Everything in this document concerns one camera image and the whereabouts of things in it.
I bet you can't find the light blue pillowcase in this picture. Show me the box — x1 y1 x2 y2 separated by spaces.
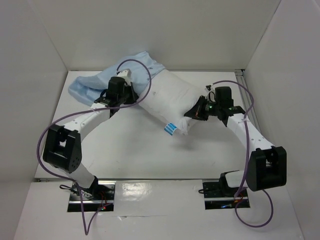
68 51 165 106

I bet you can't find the white pillow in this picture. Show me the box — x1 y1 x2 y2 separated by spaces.
138 69 205 135

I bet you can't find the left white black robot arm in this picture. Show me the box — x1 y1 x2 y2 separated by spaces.
42 70 139 200

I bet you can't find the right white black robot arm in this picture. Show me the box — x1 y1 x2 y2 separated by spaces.
184 86 287 196

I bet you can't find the blue white pillow label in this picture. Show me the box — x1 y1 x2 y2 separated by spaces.
164 122 178 136

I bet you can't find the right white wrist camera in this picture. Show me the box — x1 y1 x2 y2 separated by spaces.
205 85 216 102

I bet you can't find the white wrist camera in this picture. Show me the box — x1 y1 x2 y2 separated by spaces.
116 69 132 83
205 85 216 102

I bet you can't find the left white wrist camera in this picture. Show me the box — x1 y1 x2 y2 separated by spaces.
116 69 132 83

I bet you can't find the aluminium extrusion rail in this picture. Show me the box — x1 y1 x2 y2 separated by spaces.
235 69 257 125

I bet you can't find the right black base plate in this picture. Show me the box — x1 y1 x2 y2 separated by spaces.
198 181 251 210

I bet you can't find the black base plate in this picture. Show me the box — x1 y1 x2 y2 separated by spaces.
198 181 251 210
67 181 116 213

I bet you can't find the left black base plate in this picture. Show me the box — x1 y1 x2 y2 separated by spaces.
67 181 116 213

